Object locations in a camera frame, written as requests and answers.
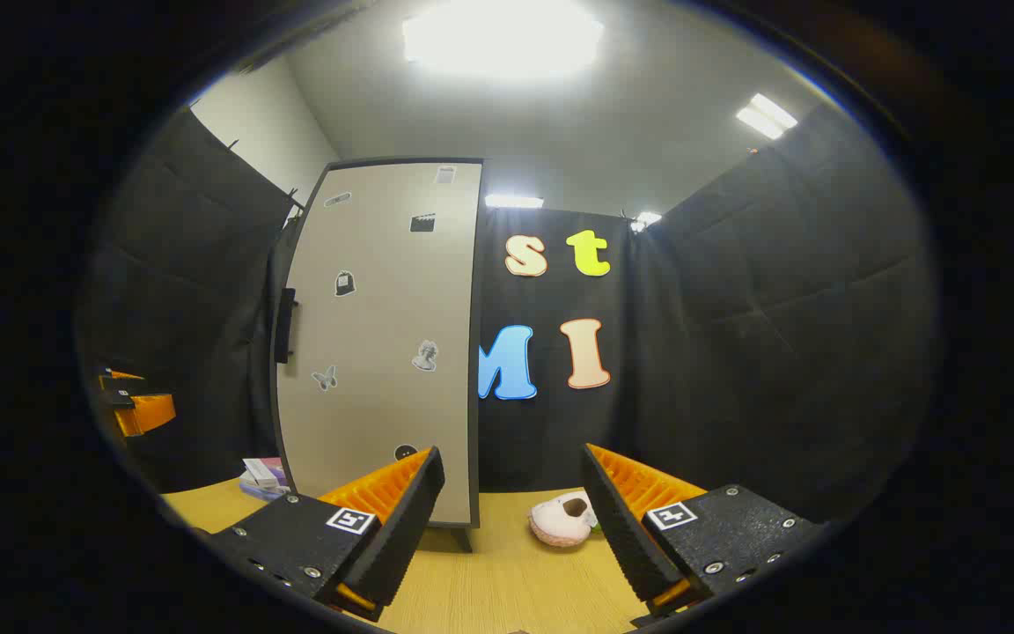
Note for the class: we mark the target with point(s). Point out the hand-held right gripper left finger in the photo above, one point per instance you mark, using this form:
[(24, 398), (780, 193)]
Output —
[(401, 537)]

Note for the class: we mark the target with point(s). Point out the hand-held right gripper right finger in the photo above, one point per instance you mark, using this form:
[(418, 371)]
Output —
[(621, 537)]

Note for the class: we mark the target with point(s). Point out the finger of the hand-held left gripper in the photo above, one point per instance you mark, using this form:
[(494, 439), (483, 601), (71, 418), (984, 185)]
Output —
[(124, 386), (146, 414)]

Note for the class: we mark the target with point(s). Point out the grey cabinet door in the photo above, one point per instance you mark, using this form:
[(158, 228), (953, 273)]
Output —
[(375, 352)]

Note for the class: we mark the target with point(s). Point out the pink plush toy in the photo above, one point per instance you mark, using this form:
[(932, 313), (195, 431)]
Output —
[(560, 524)]

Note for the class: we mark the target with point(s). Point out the pink book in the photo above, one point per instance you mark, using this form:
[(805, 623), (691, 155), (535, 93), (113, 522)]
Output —
[(262, 469)]

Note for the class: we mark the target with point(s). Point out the black backdrop cloth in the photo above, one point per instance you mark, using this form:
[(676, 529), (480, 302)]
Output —
[(736, 352)]

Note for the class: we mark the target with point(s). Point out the ceiling light panel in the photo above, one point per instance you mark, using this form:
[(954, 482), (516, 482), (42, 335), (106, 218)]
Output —
[(514, 202), (503, 40), (767, 116), (645, 220)]

